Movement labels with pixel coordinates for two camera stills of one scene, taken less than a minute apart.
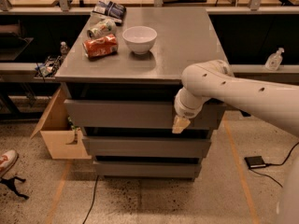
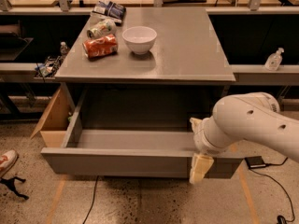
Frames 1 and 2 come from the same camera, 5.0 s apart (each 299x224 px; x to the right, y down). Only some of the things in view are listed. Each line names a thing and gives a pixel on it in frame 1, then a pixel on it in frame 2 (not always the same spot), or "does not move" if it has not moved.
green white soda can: (105, 28) does not move
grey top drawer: (135, 113) -> (129, 153)
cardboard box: (54, 129) does not move
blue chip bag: (109, 10) does not move
